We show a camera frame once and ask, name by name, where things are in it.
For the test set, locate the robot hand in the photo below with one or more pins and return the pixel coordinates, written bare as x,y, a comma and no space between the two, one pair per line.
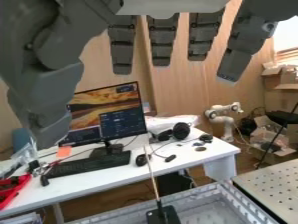
34,66

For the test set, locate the computer monitor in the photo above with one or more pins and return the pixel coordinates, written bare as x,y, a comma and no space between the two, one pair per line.
110,113

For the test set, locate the orange sticky note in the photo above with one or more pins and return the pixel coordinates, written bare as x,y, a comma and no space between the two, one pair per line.
63,151

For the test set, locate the black keyboard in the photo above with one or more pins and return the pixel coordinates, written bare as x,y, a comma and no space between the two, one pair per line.
93,162

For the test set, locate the black computer mouse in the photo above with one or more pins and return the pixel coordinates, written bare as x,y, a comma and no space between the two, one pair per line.
142,160

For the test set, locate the large black headphones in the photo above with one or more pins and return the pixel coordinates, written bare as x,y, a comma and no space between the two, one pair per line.
179,130

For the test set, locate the red tray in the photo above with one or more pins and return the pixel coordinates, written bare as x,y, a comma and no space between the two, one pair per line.
10,191

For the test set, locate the long white desk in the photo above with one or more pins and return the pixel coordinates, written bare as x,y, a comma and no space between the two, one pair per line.
114,180

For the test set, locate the thin stick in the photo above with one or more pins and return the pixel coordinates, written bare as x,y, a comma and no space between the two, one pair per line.
153,180

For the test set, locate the small white jointed device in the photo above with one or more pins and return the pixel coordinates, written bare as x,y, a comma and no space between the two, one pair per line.
220,115

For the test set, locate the black plate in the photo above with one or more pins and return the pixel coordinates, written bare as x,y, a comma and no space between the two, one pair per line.
166,215

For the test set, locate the open cardboard box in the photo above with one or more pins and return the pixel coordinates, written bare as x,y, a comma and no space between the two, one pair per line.
270,136

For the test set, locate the clear box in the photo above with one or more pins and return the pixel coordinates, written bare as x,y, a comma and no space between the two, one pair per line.
207,206

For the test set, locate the black chair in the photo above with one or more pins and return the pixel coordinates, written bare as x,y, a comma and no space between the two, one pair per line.
283,118

